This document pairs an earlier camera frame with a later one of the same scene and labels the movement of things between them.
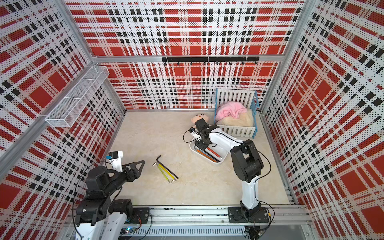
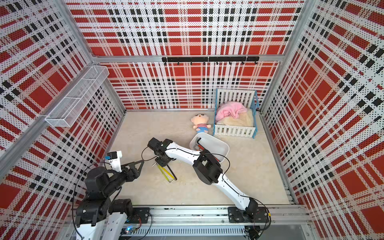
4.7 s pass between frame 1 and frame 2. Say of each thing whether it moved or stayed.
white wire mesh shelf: stayed
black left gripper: stayed
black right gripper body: moved
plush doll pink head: stayed
